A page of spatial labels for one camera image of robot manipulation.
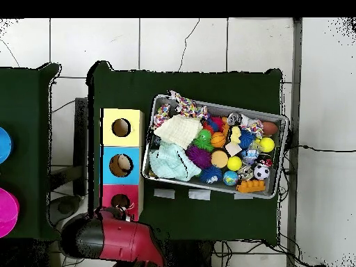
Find wooden box with three holes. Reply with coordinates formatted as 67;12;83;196
99;108;146;223

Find silver mesh bin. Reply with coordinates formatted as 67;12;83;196
141;94;290;200

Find mint green cloth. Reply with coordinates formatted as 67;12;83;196
148;140;202;182

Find magenta round disc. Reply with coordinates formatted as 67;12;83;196
0;187;20;239

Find purple spiky ball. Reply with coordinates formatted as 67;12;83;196
185;145;212;170

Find cream waffle cloth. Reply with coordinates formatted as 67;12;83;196
153;114;204;149

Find polka dot cloth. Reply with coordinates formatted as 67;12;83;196
152;103;171;129

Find blue round disc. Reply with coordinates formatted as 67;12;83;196
0;127;14;165

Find green spiky ball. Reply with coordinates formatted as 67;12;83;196
191;129;216;152

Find dark green side table cloth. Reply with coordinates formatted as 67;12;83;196
0;63;60;240

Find orange toy basketball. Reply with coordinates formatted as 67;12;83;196
210;131;227;148

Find confetti print cloth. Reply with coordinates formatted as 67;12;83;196
169;90;209;120

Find orange plastic block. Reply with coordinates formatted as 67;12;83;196
236;179;266;194

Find black and white soccer ball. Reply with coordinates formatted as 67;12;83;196
253;163;271;181

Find yellow ball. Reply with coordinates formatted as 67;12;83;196
259;136;275;153

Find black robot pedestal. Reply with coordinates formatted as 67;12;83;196
166;239;215;267

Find black floor cable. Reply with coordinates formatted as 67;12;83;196
289;144;356;153

